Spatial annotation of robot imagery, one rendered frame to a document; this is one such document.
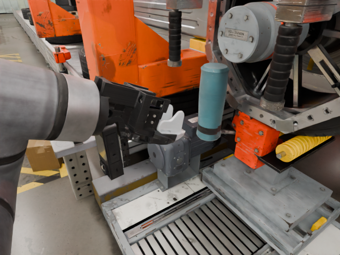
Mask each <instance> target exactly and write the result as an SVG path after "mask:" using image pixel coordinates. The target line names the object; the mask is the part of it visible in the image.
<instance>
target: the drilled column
mask: <svg viewBox="0 0 340 255"><path fill-rule="evenodd" d="M63 159H64V163H65V166H66V169H67V173H68V176H69V179H70V183H71V186H72V190H73V192H74V195H75V197H76V200H79V199H82V198H84V197H87V196H89V195H91V194H94V190H93V186H92V180H93V179H92V175H91V170H90V166H89V162H88V157H87V153H86V150H83V151H79V152H76V153H73V154H70V155H67V156H64V157H63ZM89 184H90V185H89Z"/></svg>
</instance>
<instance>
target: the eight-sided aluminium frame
mask: <svg viewBox="0 0 340 255"><path fill-rule="evenodd" d="M229 5H230V0H209V5H208V18H207V31H206V45H205V54H206V57H207V60H208V61H209V63H222V64H225V65H227V66H228V67H229V69H230V70H229V73H228V83H227V92H226V100H227V102H228V103H229V105H230V107H232V108H234V109H235V110H236V109H239V110H240V111H242V112H243V113H245V114H246V115H248V116H250V117H252V118H254V119H256V120H258V121H260V122H262V123H264V124H266V125H268V126H270V127H272V128H274V129H276V131H280V132H282V133H284V134H288V133H291V132H295V131H297V130H300V129H303V128H306V127H308V126H311V125H314V124H317V123H320V122H323V121H326V120H329V119H332V118H335V117H338V116H340V97H339V98H336V99H334V100H331V101H329V102H326V103H324V104H321V105H319V106H316V107H314V108H311V109H309V110H307V111H304V112H302V113H299V114H297V115H295V114H292V113H290V112H288V111H285V110H280V111H270V110H266V109H264V108H262V107H261V106H260V100H259V99H257V98H254V97H252V96H249V95H247V94H246V92H245V90H244V88H243V86H242V84H241V82H240V80H239V78H238V76H237V74H236V72H235V70H234V68H233V66H232V63H231V62H230V61H229V60H227V59H226V58H225V57H224V55H223V54H222V52H221V50H220V47H219V43H218V29H219V25H220V22H221V19H222V17H223V16H224V15H225V13H226V12H227V11H228V10H229Z"/></svg>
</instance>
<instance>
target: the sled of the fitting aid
mask: <svg viewBox="0 0 340 255"><path fill-rule="evenodd" d="M233 155H234V154H231V155H229V156H227V157H225V158H223V160H224V159H227V158H229V157H231V156H233ZM217 163H218V162H217ZM214 165H215V164H213V165H211V166H208V167H206V168H204V169H202V172H201V181H202V182H203V183H204V184H205V185H206V186H207V187H208V188H209V189H210V190H212V192H213V193H214V194H215V195H216V196H217V197H219V198H220V199H221V200H222V201H223V202H224V203H225V204H226V205H227V206H228V207H229V208H230V209H231V210H233V211H234V212H235V213H236V214H237V215H238V216H239V217H241V218H242V219H243V220H244V221H245V222H246V223H247V224H248V225H249V226H250V227H251V228H252V229H253V230H254V231H256V232H257V233H258V234H259V235H260V236H261V237H262V238H263V239H264V240H265V241H266V242H267V243H268V244H269V245H271V246H272V247H273V248H274V249H275V250H276V251H277V252H278V253H279V254H280V255H298V254H299V253H300V252H301V251H302V250H303V249H304V248H305V247H306V246H307V245H308V244H309V243H311V242H312V241H313V240H314V239H315V238H316V237H317V236H318V235H319V234H320V233H321V232H322V231H324V230H325V229H326V228H327V227H328V226H329V225H330V224H331V223H332V222H333V221H334V220H335V219H337V218H338V216H339V215H340V202H338V201H337V200H335V199H334V198H332V197H330V198H329V199H328V200H327V201H325V202H324V203H323V204H322V205H321V206H319V207H318V208H317V209H316V210H314V211H313V212H312V213H311V214H310V215H308V216H307V217H306V218H305V219H304V220H302V221H301V222H300V223H299V224H297V225H296V226H295V227H294V228H293V229H291V230H290V231H289V232H286V231H285V230H283V229H282V228H281V227H280V226H279V225H277V224H276V223H275V222H274V221H273V220H272V219H270V218H269V217H268V216H267V215H266V214H264V213H263V212H262V211H261V210H260V209H258V208H257V207H256V206H255V205H254V204H252V203H251V202H250V201H249V200H248V199H246V198H245V197H244V196H243V195H242V194H240V193H239V192H238V191H237V190H236V189H234V188H233V187H232V186H231V185H230V184H228V183H227V182H226V181H225V180H224V179H222V178H221V177H220V176H219V175H218V174H216V173H215V172H214Z"/></svg>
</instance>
